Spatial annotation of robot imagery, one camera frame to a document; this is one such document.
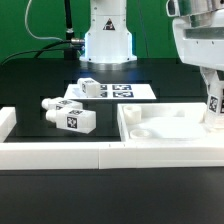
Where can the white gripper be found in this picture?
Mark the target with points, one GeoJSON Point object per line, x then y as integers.
{"type": "Point", "coordinates": [202, 47]}

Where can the white square tabletop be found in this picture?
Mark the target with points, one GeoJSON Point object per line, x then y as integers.
{"type": "Point", "coordinates": [164, 122]}

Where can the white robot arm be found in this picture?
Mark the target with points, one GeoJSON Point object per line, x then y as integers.
{"type": "Point", "coordinates": [108, 41]}

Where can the white marker sheet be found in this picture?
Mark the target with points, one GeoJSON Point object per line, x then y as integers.
{"type": "Point", "coordinates": [115, 92]}

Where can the black pole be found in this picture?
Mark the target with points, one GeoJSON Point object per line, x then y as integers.
{"type": "Point", "coordinates": [71, 53]}

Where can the white fence wall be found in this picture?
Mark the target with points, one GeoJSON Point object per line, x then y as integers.
{"type": "Point", "coordinates": [103, 155]}

